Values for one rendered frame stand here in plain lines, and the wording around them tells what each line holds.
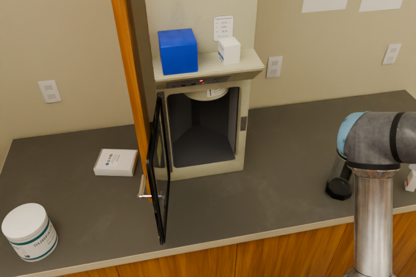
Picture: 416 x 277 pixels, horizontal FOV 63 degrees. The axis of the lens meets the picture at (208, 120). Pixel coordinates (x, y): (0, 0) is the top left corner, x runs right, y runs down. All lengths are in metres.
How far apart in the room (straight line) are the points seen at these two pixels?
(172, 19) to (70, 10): 0.57
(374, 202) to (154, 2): 0.75
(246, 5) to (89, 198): 0.92
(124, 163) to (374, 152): 0.98
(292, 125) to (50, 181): 1.11
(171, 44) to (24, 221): 0.73
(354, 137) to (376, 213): 0.18
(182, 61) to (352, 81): 1.22
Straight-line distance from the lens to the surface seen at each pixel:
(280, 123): 1.72
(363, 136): 0.87
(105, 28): 1.50
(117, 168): 1.47
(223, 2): 1.03
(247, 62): 1.04
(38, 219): 1.26
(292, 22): 1.64
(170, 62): 0.96
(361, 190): 0.91
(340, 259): 1.77
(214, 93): 1.20
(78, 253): 1.32
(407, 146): 0.83
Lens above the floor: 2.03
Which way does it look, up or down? 40 degrees down
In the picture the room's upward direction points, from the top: 1 degrees counter-clockwise
